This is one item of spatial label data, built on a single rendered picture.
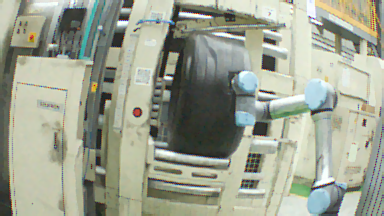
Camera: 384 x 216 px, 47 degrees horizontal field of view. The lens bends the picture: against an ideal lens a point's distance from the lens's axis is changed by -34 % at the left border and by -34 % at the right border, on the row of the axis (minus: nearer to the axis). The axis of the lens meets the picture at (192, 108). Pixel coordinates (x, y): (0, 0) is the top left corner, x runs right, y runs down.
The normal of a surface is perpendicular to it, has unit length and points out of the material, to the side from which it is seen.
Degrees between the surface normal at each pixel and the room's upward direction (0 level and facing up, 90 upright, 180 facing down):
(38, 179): 90
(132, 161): 90
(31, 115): 90
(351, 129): 90
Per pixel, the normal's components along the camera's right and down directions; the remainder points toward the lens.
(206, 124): 0.04, 0.43
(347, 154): 0.42, 0.11
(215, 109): 0.08, 0.21
